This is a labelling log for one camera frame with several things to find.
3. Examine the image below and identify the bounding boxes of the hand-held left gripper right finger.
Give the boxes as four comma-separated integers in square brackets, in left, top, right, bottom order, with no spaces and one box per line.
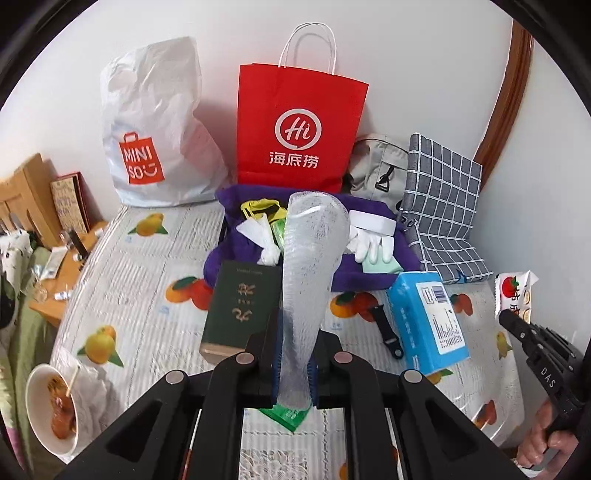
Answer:
[305,330,525,480]

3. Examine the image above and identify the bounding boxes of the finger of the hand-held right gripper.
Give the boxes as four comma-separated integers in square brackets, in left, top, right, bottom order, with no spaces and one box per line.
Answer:
[498,309,536,352]

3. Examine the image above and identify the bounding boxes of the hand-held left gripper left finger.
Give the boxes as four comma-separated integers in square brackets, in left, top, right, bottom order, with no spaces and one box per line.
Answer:
[55,308,283,480]

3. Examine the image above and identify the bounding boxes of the clear plastic bag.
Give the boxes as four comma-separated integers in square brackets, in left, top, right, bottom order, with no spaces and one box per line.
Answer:
[276,189,351,409]
[51,348,112,444]

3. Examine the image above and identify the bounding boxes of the purple fabric storage bin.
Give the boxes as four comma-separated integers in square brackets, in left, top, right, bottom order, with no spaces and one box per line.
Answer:
[204,184,422,292]

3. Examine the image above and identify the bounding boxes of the person's right hand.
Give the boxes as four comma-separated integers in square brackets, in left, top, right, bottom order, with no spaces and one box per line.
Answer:
[516,399,580,469]

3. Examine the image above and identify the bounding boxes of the tomato-print snack packet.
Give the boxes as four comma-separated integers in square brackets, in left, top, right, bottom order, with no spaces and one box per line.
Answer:
[495,270,540,324]

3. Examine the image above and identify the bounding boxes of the dark green book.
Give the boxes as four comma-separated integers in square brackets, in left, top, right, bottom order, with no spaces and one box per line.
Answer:
[199,261,283,365]

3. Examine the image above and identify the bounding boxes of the blue tissue box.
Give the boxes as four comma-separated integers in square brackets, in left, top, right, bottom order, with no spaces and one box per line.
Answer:
[387,271,471,374]

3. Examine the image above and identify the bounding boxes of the crumpled white plastic bag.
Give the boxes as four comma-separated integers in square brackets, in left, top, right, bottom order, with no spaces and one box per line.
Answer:
[236,215,282,266]

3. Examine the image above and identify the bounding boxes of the mint green cloth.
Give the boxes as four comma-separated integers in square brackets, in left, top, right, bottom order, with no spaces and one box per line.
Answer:
[360,251,403,276]

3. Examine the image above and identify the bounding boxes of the orange-print tablecloth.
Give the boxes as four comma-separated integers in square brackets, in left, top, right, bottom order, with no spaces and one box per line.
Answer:
[48,203,529,480]

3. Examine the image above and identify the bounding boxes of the yellow and black cloth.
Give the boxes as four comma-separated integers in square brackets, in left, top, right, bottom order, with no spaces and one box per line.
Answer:
[240,198,289,232]

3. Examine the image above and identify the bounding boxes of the grey checked cushion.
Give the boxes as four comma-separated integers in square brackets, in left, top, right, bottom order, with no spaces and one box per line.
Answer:
[396,133,494,283]

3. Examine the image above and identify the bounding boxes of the white gloves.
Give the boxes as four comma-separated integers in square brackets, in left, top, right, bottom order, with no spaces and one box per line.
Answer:
[346,210,398,264]

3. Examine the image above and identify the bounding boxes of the grey backpack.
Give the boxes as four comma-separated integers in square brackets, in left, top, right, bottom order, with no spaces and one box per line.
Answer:
[344,134,411,213]

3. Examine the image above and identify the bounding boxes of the fried food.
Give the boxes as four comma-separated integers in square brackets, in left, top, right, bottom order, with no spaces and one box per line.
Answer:
[46,376,77,439]

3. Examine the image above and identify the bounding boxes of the wooden side table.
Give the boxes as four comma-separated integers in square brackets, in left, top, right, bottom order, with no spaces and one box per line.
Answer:
[28,220,109,328]

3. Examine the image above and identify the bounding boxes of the white tube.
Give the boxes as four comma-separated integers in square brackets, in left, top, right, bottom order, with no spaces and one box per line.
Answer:
[39,247,68,280]

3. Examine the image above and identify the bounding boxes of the white paper bowl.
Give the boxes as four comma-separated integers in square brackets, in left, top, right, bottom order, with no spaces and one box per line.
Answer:
[25,364,80,455]

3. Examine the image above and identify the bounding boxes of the red-edged book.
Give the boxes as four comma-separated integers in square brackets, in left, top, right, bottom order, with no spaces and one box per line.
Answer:
[50,172,93,234]

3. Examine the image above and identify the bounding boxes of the red paper bag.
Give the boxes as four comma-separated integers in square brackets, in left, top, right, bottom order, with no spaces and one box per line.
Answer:
[237,22,369,195]

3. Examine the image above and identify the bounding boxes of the white plastic shopping bag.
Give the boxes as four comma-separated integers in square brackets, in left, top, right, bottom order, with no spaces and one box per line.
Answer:
[100,37,229,207]

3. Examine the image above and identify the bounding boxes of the wooden headboard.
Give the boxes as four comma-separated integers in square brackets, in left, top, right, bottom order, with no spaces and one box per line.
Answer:
[0,153,63,250]

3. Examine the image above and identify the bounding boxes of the brown wooden door frame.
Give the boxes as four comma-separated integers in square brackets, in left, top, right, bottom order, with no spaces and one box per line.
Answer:
[475,18,534,174]

